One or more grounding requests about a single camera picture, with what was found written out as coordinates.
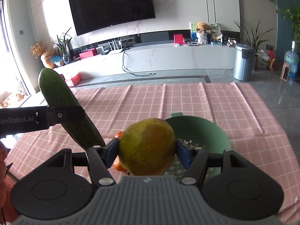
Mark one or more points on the silver pedal trash bin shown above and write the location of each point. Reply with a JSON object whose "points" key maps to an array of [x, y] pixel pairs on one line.
{"points": [[243, 62]]}

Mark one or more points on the small potted orchid plant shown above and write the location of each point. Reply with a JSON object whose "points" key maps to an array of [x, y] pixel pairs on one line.
{"points": [[62, 44]]}

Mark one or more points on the red box on console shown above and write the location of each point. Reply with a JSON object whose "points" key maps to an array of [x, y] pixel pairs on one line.
{"points": [[178, 39]]}

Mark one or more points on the green cucumber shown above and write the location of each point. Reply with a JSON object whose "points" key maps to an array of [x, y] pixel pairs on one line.
{"points": [[57, 94]]}

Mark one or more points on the blue water bottle jug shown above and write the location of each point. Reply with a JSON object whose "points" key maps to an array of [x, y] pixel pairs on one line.
{"points": [[291, 57]]}

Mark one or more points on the white wifi router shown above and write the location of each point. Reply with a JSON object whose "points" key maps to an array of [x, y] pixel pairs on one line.
{"points": [[115, 46]]}

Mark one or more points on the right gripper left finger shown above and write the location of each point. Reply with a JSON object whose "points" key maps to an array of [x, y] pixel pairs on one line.
{"points": [[100, 159]]}

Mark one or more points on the green colander bowl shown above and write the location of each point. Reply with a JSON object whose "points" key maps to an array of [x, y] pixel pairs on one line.
{"points": [[196, 133]]}

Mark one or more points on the dried flowers vase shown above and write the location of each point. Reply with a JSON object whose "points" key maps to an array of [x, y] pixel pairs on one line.
{"points": [[39, 50]]}

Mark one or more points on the hanging ivy plant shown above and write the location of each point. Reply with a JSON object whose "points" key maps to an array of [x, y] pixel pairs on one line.
{"points": [[287, 13]]}

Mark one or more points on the person left hand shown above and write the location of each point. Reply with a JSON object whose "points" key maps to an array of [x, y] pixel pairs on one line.
{"points": [[3, 156]]}

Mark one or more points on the yellow green mango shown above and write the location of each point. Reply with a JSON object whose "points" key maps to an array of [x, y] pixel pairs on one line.
{"points": [[147, 147]]}

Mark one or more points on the large orange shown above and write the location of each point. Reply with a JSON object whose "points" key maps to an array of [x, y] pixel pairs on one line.
{"points": [[117, 165]]}

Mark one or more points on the white marble tv console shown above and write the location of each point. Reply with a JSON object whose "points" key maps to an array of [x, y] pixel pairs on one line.
{"points": [[148, 58]]}

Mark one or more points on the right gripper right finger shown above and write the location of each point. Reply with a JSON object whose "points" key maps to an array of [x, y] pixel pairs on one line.
{"points": [[194, 161]]}

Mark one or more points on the pink checkered tablecloth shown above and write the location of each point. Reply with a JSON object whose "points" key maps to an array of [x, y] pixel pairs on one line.
{"points": [[236, 108]]}

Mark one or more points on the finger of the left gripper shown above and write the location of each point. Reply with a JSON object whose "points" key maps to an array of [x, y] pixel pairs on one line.
{"points": [[68, 114]]}

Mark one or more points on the pink red box left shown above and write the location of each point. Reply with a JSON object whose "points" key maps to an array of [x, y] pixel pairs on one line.
{"points": [[88, 53]]}

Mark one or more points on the potted green leaf plant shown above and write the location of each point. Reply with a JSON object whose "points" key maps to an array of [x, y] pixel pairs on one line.
{"points": [[253, 37]]}

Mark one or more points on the teddy bear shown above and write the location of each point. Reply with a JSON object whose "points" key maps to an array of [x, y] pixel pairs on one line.
{"points": [[202, 28]]}

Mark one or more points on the black wall television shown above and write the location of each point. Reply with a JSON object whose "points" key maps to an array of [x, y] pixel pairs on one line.
{"points": [[91, 15]]}

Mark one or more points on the red cherry tomato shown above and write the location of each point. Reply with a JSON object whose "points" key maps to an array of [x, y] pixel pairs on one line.
{"points": [[119, 134]]}

